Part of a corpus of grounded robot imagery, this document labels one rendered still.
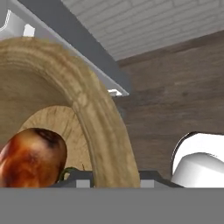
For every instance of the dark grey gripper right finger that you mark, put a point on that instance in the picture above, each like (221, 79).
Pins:
(149, 176)

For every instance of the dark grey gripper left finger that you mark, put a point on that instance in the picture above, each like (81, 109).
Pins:
(84, 176)

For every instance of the light wooden bowl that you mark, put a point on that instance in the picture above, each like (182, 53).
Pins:
(99, 122)

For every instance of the brown chicken drumstick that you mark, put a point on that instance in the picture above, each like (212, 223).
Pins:
(29, 160)

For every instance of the white rounded object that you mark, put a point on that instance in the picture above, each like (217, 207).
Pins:
(201, 166)

